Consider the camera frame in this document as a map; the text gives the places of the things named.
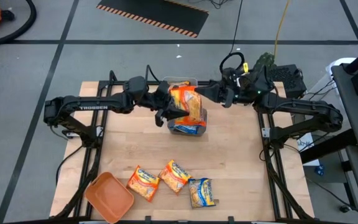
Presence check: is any yellow hanging cable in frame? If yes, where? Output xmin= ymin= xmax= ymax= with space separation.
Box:
xmin=273 ymin=0 xmax=291 ymax=60

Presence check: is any black perforated box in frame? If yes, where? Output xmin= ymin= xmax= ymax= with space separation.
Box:
xmin=267 ymin=63 xmax=308 ymax=100

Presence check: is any black vacuum hose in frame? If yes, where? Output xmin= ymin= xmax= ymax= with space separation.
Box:
xmin=0 ymin=0 xmax=38 ymax=47

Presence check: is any white round container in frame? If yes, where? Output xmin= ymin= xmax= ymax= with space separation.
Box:
xmin=326 ymin=57 xmax=358 ymax=82

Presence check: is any grey plastic bin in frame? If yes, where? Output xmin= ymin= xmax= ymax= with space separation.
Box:
xmin=167 ymin=107 xmax=208 ymax=137

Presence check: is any green cactus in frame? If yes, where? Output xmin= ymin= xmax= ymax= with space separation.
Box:
xmin=252 ymin=52 xmax=277 ymax=74

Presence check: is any orange Maruchan noodle packet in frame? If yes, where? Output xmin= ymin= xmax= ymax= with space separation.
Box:
xmin=169 ymin=86 xmax=204 ymax=123
xmin=126 ymin=164 xmax=162 ymax=203
xmin=158 ymin=159 xmax=193 ymax=195

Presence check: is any white plastic bin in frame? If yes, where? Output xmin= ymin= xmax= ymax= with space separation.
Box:
xmin=162 ymin=76 xmax=199 ymax=94

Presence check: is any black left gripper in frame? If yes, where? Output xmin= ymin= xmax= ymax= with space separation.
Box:
xmin=149 ymin=80 xmax=190 ymax=128

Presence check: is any blue white Maruchan noodle packet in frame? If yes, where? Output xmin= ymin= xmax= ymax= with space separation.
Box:
xmin=170 ymin=121 xmax=207 ymax=135

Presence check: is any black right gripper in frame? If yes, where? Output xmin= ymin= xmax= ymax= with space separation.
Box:
xmin=194 ymin=77 xmax=258 ymax=109

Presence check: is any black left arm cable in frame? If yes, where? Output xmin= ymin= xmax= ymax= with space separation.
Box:
xmin=144 ymin=64 xmax=161 ymax=84

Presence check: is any dark grey desk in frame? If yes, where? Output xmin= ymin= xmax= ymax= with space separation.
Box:
xmin=300 ymin=42 xmax=358 ymax=224

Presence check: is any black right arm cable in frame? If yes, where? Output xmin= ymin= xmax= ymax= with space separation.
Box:
xmin=218 ymin=51 xmax=246 ymax=75

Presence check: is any orange plastic bin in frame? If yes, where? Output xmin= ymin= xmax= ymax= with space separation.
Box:
xmin=84 ymin=171 xmax=135 ymax=224

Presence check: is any blue yellow Maruchan noodle packet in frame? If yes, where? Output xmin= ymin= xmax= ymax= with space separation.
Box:
xmin=187 ymin=177 xmax=216 ymax=209

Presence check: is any white paper sheet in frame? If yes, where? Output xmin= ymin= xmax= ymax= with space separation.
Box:
xmin=296 ymin=133 xmax=321 ymax=167

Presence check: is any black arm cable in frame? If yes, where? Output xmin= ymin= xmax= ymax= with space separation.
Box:
xmin=144 ymin=64 xmax=161 ymax=84
xmin=218 ymin=51 xmax=246 ymax=75

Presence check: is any black hazard striped mat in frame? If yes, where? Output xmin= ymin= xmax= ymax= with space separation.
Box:
xmin=96 ymin=0 xmax=210 ymax=39

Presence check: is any red Maruchan noodle packet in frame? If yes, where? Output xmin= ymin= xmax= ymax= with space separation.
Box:
xmin=168 ymin=81 xmax=191 ymax=90

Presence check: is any black hanging cable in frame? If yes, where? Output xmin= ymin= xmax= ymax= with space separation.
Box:
xmin=228 ymin=0 xmax=244 ymax=55

